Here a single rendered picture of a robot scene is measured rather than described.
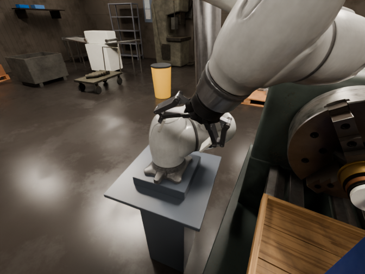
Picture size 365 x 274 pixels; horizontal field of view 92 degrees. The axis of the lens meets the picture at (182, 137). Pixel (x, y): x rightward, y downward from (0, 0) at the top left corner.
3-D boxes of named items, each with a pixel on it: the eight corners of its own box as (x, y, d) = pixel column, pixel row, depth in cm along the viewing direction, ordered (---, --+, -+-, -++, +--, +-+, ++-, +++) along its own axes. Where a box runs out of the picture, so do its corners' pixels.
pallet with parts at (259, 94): (276, 95, 386) (280, 81, 368) (277, 109, 327) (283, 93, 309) (225, 89, 418) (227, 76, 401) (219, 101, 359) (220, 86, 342)
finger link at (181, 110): (198, 118, 39) (195, 113, 38) (159, 121, 45) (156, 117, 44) (203, 105, 41) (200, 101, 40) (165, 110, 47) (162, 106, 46)
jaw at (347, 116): (337, 143, 51) (324, 107, 48) (361, 138, 47) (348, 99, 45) (345, 167, 43) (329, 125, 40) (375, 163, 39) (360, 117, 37)
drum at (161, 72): (175, 94, 391) (175, 63, 355) (165, 100, 361) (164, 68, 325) (159, 91, 406) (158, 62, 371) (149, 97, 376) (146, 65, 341)
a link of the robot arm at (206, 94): (214, 45, 31) (201, 69, 36) (200, 79, 27) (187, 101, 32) (258, 70, 32) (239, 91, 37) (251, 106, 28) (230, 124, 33)
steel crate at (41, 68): (16, 85, 446) (1, 57, 410) (51, 75, 520) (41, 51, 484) (38, 88, 423) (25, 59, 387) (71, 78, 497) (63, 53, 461)
